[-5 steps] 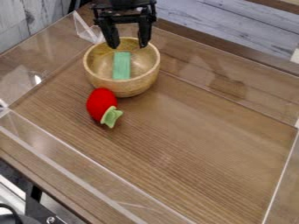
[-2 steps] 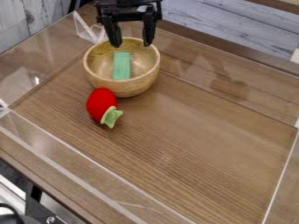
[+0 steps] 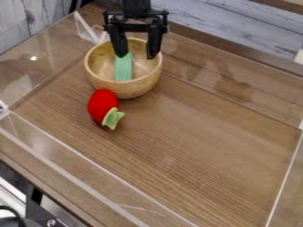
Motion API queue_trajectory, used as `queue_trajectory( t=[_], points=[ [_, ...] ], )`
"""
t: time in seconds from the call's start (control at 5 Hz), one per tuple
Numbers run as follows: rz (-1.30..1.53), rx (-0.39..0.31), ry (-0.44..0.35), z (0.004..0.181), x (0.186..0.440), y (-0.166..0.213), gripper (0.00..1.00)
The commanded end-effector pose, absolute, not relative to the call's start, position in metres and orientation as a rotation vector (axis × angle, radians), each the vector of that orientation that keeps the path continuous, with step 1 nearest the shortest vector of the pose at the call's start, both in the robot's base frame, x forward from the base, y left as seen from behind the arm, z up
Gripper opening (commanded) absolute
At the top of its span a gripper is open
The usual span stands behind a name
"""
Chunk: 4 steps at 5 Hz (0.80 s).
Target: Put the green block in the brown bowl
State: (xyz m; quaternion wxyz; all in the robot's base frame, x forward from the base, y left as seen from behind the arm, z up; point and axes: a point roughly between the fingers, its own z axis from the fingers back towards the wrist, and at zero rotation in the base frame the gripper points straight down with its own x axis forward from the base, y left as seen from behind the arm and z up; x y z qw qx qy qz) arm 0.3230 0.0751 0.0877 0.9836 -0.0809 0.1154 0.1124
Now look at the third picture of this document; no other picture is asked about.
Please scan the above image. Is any green rectangular block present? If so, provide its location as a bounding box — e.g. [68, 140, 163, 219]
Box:
[114, 53, 132, 81]

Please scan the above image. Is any clear acrylic corner bracket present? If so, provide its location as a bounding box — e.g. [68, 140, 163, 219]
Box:
[74, 12, 110, 44]

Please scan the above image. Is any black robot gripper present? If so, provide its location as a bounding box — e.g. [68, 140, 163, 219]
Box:
[103, 0, 170, 59]

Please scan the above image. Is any brown wooden bowl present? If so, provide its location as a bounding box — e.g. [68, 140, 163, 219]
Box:
[84, 37, 162, 99]

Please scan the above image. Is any red plush strawberry toy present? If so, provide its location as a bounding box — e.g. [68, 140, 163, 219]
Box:
[88, 89, 126, 130]

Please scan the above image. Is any black table frame clamp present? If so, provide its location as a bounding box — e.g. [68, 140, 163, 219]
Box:
[0, 185, 68, 227]

